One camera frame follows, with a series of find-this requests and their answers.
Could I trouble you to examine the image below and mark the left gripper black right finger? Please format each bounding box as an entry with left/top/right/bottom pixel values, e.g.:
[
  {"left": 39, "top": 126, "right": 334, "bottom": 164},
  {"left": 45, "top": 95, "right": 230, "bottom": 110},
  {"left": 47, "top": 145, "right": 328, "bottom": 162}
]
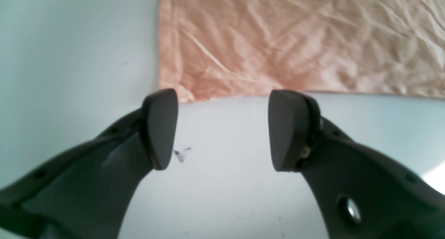
[{"left": 268, "top": 90, "right": 445, "bottom": 239}]

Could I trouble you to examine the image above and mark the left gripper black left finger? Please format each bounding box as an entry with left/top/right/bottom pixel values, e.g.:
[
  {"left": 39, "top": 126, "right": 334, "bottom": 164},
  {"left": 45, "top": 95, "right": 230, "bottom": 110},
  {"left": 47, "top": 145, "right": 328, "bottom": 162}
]
[{"left": 0, "top": 89, "right": 178, "bottom": 239}]

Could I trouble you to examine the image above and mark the pink T-shirt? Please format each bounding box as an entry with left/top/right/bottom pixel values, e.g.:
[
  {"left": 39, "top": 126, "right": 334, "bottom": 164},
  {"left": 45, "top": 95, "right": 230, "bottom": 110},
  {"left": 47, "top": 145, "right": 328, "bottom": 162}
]
[{"left": 159, "top": 0, "right": 445, "bottom": 102}]

